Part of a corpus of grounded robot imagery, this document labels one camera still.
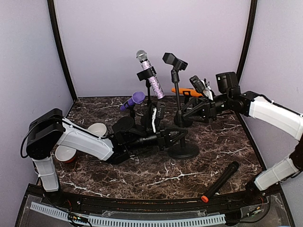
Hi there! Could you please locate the black microphone orange cap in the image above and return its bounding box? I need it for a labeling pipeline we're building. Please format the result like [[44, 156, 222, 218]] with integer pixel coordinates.
[[201, 161, 240, 203]]

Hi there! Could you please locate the black corner post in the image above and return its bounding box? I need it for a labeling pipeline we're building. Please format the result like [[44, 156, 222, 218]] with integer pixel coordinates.
[[236, 0, 258, 81], [47, 0, 78, 102]]

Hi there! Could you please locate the glitter microphone silver head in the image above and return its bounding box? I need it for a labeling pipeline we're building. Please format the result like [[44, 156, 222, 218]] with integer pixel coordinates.
[[136, 50, 165, 99]]

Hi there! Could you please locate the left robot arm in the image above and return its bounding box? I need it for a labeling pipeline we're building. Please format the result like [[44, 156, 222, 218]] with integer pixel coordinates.
[[20, 108, 188, 204]]

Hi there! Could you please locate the white cup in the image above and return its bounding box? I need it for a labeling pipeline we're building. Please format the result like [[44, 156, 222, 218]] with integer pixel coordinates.
[[55, 145, 77, 163]]

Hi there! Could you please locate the black stand ring clip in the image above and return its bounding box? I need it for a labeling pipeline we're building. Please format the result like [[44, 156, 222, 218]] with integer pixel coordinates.
[[125, 102, 138, 121]]

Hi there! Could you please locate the tall stand large clip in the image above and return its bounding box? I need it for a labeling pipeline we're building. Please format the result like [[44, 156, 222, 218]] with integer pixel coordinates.
[[137, 66, 156, 129]]

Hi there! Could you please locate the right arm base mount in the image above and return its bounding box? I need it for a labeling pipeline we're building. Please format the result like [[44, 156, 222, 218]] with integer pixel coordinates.
[[243, 181, 262, 205]]

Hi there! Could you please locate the purple toy microphone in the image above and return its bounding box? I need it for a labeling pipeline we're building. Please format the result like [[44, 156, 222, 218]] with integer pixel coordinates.
[[120, 91, 145, 111]]

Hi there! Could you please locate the left black corner post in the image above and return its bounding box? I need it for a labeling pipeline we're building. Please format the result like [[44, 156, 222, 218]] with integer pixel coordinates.
[[47, 0, 78, 102]]

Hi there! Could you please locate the black table front rail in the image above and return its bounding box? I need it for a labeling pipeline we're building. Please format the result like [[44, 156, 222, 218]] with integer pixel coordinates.
[[26, 182, 282, 215]]

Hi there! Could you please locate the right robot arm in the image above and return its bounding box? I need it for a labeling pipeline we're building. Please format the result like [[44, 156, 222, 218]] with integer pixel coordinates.
[[182, 72, 303, 203]]

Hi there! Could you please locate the small black stand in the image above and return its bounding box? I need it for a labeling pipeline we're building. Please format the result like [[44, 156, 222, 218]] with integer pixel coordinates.
[[174, 92, 195, 127], [162, 52, 199, 159]]

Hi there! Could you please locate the right black corner post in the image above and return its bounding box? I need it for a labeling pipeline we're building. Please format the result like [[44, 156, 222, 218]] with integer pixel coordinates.
[[236, 0, 258, 81]]

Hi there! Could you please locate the white bowl black rim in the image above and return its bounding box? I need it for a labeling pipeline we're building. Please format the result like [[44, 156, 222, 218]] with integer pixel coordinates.
[[87, 123, 108, 137]]

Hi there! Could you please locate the white cable duct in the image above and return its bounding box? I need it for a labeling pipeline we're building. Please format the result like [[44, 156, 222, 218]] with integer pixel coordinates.
[[30, 202, 226, 227]]

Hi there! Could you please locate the orange toy microphone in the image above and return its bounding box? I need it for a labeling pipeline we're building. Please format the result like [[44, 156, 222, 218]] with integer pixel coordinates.
[[178, 88, 203, 97]]

